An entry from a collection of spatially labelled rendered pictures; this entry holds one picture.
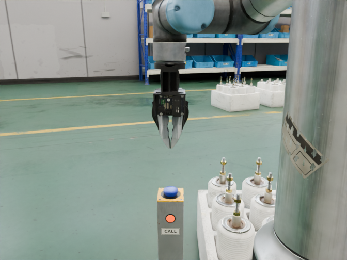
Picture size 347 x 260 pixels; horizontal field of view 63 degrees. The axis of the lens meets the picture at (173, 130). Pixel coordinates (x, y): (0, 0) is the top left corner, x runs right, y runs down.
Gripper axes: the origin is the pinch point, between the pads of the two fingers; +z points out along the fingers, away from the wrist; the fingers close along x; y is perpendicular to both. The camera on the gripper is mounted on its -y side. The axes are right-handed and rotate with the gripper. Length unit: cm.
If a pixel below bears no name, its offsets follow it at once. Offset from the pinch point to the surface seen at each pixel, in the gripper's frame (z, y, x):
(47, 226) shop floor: 46, -29, -50
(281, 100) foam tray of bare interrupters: 39, -254, 121
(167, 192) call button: 13.4, 1.6, -0.9
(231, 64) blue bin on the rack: 15, -490, 105
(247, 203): 27.6, -16.3, 25.4
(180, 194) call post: 14.8, 0.5, 2.7
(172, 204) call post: 15.7, 3.5, 0.5
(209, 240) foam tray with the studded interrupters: 28.3, 1.9, 10.9
